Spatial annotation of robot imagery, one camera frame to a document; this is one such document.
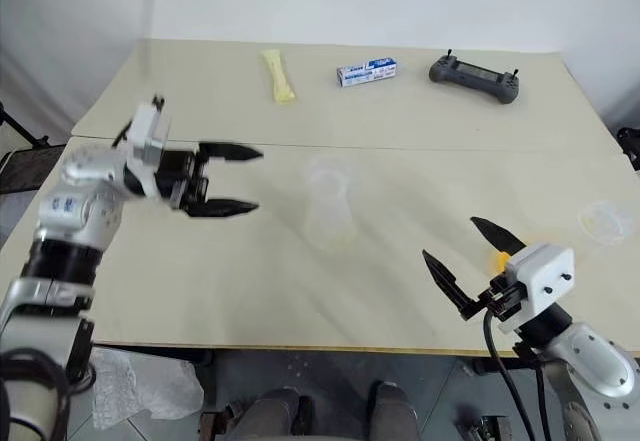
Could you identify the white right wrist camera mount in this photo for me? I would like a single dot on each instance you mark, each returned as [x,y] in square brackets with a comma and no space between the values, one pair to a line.
[545,276]

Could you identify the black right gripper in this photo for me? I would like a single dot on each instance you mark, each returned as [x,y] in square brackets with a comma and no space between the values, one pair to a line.
[505,298]

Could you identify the black stand part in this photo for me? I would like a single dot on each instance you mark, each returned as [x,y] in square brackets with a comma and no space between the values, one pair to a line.
[630,146]

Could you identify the dark grey remote controller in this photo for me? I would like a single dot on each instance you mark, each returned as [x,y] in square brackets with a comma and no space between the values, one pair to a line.
[474,77]

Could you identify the cup of orange liquid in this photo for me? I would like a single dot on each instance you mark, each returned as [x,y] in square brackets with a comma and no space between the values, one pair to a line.
[500,260]

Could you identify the black floor mat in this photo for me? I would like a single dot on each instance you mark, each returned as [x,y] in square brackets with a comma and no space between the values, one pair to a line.
[25,168]

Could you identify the yellow plastic packet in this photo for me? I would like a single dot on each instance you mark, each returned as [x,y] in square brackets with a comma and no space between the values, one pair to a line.
[278,77]

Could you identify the dark rounded shape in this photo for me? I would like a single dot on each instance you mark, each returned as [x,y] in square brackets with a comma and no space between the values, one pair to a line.
[277,413]
[395,411]

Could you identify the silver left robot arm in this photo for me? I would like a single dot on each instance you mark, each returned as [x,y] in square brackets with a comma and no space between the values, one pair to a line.
[75,211]

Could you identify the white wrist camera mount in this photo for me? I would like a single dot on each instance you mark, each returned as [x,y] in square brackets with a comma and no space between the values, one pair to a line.
[145,131]
[545,276]

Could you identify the black tripod stand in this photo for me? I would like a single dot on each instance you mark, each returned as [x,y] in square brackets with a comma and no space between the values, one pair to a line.
[20,128]

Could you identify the clear plastic cup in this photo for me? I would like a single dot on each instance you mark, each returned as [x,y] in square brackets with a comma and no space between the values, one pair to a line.
[329,206]

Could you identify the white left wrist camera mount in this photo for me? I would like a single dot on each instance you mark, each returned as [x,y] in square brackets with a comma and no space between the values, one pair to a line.
[145,131]

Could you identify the blue and white box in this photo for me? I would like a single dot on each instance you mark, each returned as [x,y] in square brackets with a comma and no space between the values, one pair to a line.
[367,72]

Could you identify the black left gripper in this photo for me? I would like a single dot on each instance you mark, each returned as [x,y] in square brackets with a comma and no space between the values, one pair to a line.
[175,176]

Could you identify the clear crumpled plastic wrap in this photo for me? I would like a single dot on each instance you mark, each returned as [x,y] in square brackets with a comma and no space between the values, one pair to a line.
[145,386]

